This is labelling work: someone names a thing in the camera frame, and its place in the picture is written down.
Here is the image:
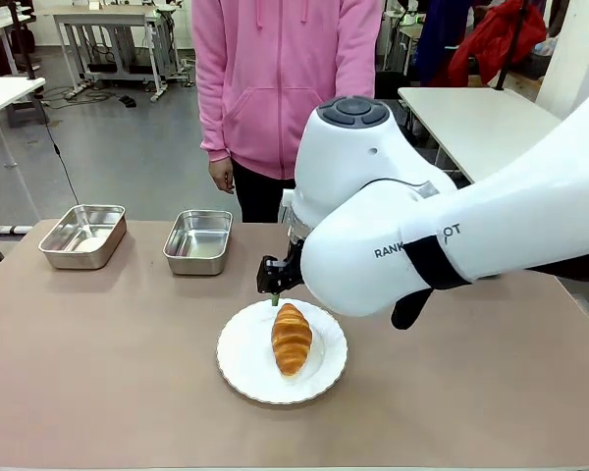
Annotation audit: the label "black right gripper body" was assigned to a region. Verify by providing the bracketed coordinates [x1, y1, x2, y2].
[256, 239, 305, 295]

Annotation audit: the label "person's right forearm pink sleeve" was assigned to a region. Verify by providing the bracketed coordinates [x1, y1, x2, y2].
[198, 87, 234, 164]

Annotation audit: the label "golden croissant bread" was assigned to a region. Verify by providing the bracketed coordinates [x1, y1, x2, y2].
[270, 302, 314, 378]

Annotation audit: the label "steel container with wide rim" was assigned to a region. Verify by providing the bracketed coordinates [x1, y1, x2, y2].
[162, 209, 234, 277]

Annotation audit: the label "steel container rectangular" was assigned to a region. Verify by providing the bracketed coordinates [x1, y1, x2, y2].
[37, 204, 128, 271]

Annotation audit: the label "person's right hand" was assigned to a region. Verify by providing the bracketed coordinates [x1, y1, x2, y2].
[209, 157, 236, 194]

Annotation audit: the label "white scalloped plate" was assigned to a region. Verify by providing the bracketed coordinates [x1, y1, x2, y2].
[216, 298, 348, 406]

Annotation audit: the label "black trousers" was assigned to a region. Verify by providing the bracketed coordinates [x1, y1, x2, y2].
[231, 159, 298, 225]

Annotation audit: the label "pink hoodie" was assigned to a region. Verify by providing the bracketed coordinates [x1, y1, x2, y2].
[190, 0, 384, 181]

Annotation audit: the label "white table with black pole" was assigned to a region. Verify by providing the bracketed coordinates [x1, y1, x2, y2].
[397, 85, 563, 185]

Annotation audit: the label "dark blue garment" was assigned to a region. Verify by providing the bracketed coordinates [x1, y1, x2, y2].
[414, 0, 475, 87]

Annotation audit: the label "grey workbench desk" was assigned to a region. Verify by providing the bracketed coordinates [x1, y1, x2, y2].
[51, 3, 181, 103]

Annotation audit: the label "red jacket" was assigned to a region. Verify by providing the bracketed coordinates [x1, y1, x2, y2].
[448, 0, 549, 88]

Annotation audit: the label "white table with slanted leg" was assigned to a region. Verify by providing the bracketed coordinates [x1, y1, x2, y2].
[0, 76, 47, 222]

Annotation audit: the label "black upright pole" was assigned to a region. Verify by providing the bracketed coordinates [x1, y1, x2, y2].
[494, 0, 529, 93]

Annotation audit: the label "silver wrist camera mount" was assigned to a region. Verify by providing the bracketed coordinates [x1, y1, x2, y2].
[278, 188, 308, 242]

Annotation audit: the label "black strap with cable sleeve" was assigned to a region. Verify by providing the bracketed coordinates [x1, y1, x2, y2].
[391, 235, 474, 331]

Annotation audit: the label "thin black cable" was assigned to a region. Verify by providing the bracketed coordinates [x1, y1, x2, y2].
[41, 97, 81, 206]

